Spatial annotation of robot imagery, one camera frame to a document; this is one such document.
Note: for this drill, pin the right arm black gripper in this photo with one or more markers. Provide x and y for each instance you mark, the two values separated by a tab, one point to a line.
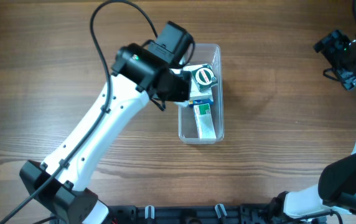
326	43

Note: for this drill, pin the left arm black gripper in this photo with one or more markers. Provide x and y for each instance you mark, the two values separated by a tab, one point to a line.
182	90

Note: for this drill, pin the white blue medicine box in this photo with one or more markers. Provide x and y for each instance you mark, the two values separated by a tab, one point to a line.
195	94

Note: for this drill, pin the blue VapoDrops box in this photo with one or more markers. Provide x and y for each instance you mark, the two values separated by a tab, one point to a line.
201	102

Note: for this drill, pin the dark green round-label box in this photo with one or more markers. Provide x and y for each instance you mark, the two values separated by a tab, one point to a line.
204	77

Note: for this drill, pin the white green medicine box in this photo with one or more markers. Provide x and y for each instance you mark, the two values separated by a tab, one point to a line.
204	121

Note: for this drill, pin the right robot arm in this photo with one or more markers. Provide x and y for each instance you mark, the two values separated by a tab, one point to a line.
335	193

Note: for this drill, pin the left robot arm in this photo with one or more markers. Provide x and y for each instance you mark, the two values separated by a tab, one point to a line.
139	74

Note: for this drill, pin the clear plastic container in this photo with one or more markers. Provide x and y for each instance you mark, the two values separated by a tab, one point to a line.
187	130

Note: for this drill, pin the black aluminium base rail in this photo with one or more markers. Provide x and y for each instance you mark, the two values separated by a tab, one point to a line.
243	214

